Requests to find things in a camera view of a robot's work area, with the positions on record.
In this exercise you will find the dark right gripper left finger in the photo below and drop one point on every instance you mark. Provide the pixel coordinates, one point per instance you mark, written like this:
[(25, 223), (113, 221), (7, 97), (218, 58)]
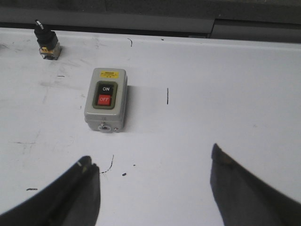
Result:
[(71, 200)]

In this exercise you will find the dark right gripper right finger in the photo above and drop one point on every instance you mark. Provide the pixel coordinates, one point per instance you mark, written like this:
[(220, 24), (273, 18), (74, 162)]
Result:
[(245, 200)]

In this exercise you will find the grey granite counter slab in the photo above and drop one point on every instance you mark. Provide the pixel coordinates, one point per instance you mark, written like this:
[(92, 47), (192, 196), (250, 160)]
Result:
[(272, 11)]

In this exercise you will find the grey on off switch box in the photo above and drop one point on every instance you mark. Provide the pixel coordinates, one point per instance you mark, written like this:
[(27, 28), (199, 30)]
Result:
[(106, 100)]

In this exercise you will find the black selector switch yellow base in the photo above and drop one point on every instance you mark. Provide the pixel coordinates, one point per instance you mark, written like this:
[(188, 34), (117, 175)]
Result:
[(47, 40)]

